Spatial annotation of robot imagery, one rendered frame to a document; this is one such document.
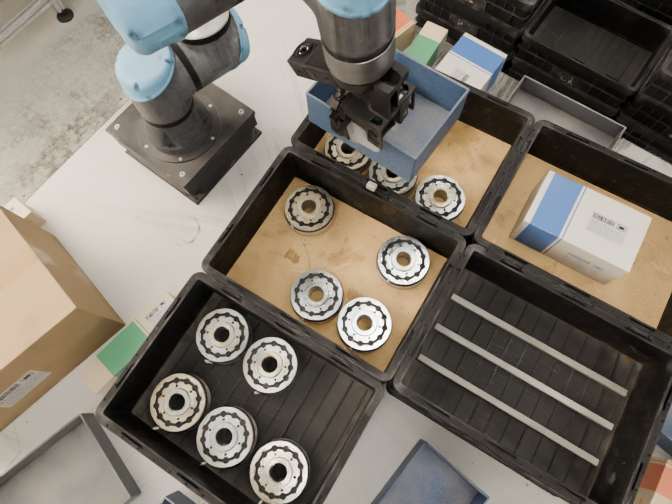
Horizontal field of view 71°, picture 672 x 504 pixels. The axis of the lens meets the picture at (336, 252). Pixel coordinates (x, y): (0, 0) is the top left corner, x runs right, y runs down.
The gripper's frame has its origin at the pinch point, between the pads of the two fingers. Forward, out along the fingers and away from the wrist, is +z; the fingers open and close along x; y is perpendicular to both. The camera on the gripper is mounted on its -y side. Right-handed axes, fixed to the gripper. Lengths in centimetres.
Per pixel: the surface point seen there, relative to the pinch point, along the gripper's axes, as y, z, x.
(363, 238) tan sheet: 5.0, 28.7, -8.5
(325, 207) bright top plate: -4.5, 25.4, -8.4
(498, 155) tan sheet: 16.3, 33.1, 24.2
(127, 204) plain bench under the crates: -49, 38, -35
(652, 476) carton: 75, 36, -11
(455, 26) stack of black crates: -27, 86, 82
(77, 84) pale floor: -160, 112, -16
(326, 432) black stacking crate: 23, 24, -42
